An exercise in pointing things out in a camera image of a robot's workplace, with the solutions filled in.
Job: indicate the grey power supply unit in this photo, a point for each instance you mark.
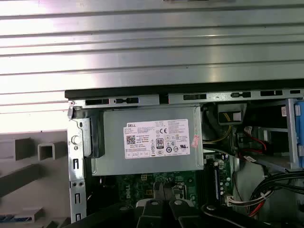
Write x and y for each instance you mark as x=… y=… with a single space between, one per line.
x=111 y=147

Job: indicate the grey parts rack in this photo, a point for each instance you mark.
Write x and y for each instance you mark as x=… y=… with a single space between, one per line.
x=23 y=148

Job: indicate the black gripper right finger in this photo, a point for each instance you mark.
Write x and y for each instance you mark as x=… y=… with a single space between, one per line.
x=178 y=213

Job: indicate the blue drive bay latch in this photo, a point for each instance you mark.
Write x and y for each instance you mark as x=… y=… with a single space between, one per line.
x=299 y=133

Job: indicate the grey metal drive cage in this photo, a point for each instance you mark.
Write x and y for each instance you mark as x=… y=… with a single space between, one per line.
x=291 y=133

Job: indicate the green Dell motherboard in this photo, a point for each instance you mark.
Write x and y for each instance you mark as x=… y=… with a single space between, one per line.
x=140 y=190

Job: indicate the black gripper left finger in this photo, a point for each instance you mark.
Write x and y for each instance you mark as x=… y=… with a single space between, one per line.
x=149 y=213

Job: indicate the black open PC case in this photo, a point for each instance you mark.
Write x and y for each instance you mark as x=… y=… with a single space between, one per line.
x=118 y=88

